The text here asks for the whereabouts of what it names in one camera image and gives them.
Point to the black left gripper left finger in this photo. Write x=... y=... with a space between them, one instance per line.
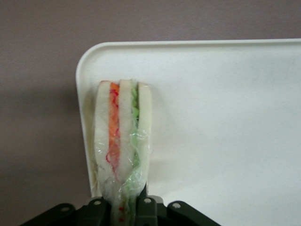
x=98 y=212

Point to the triangle sandwich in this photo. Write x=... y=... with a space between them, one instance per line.
x=124 y=131

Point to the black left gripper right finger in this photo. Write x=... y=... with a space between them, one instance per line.
x=147 y=209

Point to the cream rectangular tray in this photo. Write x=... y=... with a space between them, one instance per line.
x=211 y=117

